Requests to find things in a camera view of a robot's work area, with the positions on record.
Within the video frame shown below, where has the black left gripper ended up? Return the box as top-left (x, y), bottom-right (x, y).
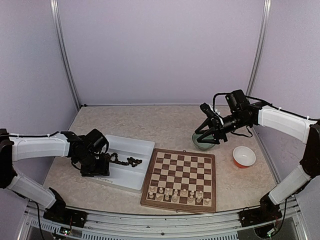
top-left (75, 151), bottom-right (110, 177)

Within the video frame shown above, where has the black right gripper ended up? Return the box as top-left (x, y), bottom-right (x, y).
top-left (195, 111), bottom-right (250, 144)

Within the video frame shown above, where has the white plastic divided tray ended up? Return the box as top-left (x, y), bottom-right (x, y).
top-left (83, 134), bottom-right (156, 193)

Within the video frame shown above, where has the wooden chess board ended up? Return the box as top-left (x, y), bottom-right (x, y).
top-left (140, 148), bottom-right (217, 214)

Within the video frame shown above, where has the white knight piece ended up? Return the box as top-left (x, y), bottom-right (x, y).
top-left (196, 196), bottom-right (202, 203)

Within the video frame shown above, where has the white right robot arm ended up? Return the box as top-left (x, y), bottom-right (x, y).
top-left (195, 89), bottom-right (320, 227)

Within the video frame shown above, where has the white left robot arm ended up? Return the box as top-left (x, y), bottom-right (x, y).
top-left (0, 128), bottom-right (110, 223)

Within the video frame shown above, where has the pile of dark chess pieces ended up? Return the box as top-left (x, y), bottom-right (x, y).
top-left (103, 151), bottom-right (143, 169)

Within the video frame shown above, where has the white queen piece lying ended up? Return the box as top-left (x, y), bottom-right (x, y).
top-left (96, 177), bottom-right (113, 184)

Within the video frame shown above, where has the green ceramic bowl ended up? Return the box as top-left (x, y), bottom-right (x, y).
top-left (192, 133), bottom-right (215, 152)

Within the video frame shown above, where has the orange white bowl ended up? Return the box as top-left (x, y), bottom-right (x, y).
top-left (232, 146), bottom-right (256, 169)

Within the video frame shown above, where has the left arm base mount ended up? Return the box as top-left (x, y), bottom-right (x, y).
top-left (43, 206), bottom-right (88, 228)

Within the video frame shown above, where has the right aluminium frame post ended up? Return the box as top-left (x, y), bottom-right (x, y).
top-left (245, 0), bottom-right (272, 96)

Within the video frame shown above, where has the aluminium frame post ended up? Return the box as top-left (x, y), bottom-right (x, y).
top-left (245, 0), bottom-right (272, 96)
top-left (50, 0), bottom-right (82, 111)

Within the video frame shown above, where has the front aluminium rail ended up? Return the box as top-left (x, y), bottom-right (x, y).
top-left (17, 197), bottom-right (308, 240)

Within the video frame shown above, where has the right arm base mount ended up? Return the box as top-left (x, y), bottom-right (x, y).
top-left (238, 207), bottom-right (283, 228)

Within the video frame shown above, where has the left aluminium frame post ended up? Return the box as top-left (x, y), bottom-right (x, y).
top-left (50, 0), bottom-right (82, 111)

